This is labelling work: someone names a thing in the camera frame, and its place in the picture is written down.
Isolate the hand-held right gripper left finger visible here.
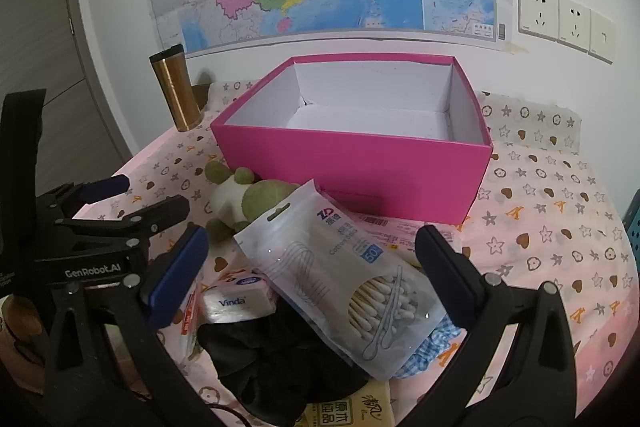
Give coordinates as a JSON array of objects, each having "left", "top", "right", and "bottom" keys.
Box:
[{"left": 45, "top": 223, "right": 223, "bottom": 427}]

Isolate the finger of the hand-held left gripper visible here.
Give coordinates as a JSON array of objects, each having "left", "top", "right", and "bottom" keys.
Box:
[
  {"left": 37, "top": 174, "right": 132, "bottom": 210},
  {"left": 54, "top": 195, "right": 192, "bottom": 253}
]

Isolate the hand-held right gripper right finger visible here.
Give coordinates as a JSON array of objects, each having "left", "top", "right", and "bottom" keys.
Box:
[{"left": 400, "top": 223, "right": 583, "bottom": 427}]

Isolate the floral tissue packet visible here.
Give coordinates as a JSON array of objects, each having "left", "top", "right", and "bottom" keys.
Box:
[{"left": 175, "top": 267, "right": 207, "bottom": 363}]

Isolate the white tissue pack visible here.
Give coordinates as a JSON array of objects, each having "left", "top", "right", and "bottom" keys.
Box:
[{"left": 200, "top": 272, "right": 278, "bottom": 325}]

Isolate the blue checkered cloth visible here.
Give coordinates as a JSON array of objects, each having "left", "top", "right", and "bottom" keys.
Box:
[{"left": 390, "top": 322, "right": 463, "bottom": 380}]

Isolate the green frog plush toy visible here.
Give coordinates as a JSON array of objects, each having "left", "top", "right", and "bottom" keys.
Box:
[{"left": 204, "top": 159, "right": 303, "bottom": 242}]

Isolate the cotton swab bag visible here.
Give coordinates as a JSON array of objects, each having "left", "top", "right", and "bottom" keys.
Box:
[{"left": 232, "top": 178, "right": 451, "bottom": 382}]

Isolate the black cloth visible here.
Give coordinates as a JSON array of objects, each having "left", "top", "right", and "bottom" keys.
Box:
[{"left": 197, "top": 297, "right": 383, "bottom": 425}]

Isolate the pink cardboard box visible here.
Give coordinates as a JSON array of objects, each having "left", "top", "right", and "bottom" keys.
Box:
[{"left": 210, "top": 54, "right": 495, "bottom": 226}]

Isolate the yellow tissue pack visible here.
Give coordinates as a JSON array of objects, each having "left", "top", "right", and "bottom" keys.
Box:
[{"left": 300, "top": 379, "right": 392, "bottom": 427}]

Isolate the person's left hand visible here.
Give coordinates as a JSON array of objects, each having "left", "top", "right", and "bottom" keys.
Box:
[{"left": 0, "top": 297, "right": 48, "bottom": 370}]

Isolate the pink printed blanket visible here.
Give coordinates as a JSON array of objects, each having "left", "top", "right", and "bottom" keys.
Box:
[{"left": 112, "top": 79, "right": 640, "bottom": 427}]

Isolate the gold travel tumbler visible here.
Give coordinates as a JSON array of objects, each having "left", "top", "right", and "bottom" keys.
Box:
[{"left": 149, "top": 44, "right": 203, "bottom": 132}]

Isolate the grey door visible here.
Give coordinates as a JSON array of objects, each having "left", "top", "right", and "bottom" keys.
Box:
[{"left": 0, "top": 0, "right": 133, "bottom": 198}]

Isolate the black cable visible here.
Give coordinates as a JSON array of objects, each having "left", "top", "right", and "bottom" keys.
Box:
[{"left": 200, "top": 401, "right": 261, "bottom": 427}]

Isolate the white wall socket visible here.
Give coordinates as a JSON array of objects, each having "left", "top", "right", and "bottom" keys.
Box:
[
  {"left": 557, "top": 0, "right": 593, "bottom": 54},
  {"left": 516, "top": 0, "right": 561, "bottom": 42}
]

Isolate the white wall switch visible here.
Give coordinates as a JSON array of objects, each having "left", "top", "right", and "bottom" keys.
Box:
[{"left": 588, "top": 8, "right": 616, "bottom": 65}]

